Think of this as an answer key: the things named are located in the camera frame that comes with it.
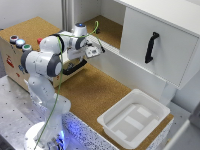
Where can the white cabinet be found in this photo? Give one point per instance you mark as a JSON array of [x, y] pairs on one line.
[[140, 78]]

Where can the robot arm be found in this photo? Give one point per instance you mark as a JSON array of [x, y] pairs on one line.
[[41, 63]]

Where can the red button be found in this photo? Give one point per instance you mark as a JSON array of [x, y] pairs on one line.
[[14, 39]]

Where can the white sliding door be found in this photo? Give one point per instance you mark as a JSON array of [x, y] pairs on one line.
[[173, 50]]

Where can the pink block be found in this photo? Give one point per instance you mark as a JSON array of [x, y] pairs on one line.
[[39, 41]]

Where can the green button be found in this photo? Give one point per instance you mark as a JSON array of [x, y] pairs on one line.
[[26, 47]]

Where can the blue button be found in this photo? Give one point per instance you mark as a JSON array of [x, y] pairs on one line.
[[20, 43]]

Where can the white plastic box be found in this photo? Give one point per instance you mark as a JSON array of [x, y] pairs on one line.
[[133, 120]]

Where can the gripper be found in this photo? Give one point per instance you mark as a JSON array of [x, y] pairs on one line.
[[92, 51]]

